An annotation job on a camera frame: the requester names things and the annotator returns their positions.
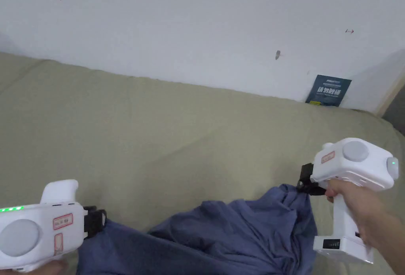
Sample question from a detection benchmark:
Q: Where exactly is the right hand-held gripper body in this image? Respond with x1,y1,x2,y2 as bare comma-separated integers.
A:
300,138,400,265

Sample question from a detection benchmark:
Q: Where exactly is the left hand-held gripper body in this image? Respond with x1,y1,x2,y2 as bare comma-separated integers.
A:
0,179,107,272

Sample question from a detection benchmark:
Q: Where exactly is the dark blue garment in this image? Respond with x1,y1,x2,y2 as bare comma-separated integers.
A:
77,184,319,275

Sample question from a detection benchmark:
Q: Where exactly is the person's left hand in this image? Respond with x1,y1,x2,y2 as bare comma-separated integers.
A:
30,260,69,275

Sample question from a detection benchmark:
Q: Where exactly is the person's right hand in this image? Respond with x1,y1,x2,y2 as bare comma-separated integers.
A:
325,179,400,251

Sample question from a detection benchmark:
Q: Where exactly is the dark blue printed card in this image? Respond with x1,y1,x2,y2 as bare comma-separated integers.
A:
305,74,353,108

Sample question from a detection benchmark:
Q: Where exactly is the bed with beige sheet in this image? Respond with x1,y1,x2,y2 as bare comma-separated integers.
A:
0,51,405,275

